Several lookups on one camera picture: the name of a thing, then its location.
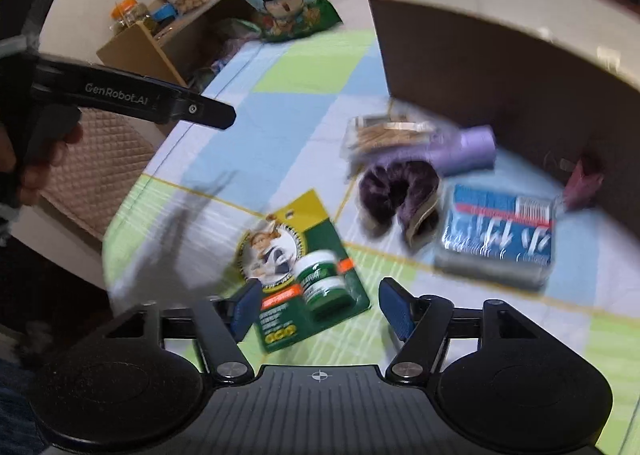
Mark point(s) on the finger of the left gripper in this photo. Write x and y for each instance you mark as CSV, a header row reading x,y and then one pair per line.
x,y
124,93

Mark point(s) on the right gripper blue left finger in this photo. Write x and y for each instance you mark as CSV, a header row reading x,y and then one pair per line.
x,y
220,325

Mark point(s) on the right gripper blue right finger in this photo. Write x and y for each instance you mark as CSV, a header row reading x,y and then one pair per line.
x,y
421,324

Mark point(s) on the green carded balm package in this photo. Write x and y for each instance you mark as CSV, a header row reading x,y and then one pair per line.
x,y
309,282

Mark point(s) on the purple velvet scrunchie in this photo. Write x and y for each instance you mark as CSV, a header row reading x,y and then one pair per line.
x,y
406,191

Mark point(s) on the purple roll bottle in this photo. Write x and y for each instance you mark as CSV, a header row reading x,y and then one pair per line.
x,y
463,151

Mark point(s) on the cotton swab bag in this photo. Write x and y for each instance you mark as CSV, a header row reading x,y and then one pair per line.
x,y
367,137

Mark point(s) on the person left hand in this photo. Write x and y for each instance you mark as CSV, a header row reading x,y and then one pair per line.
x,y
35,176

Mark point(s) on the checkered tablecloth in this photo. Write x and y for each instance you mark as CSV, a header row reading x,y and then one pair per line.
x,y
324,185

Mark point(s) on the brown cardboard box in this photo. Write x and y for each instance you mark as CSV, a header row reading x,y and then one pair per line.
x,y
557,80

